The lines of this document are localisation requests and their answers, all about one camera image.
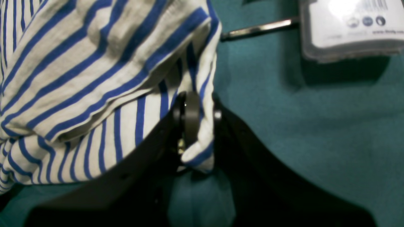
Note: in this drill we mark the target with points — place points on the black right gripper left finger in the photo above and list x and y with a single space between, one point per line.
130 193

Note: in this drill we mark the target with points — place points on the white plastic screw box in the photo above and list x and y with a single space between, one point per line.
337 30

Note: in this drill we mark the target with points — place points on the blue white striped T-shirt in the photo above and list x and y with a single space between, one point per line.
83 82

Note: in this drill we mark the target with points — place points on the blue table cloth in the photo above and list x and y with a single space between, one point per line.
340 125

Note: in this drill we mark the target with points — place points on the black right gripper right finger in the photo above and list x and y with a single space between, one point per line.
267 193

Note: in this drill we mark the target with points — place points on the red handled screwdriver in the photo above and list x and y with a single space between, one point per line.
259 29

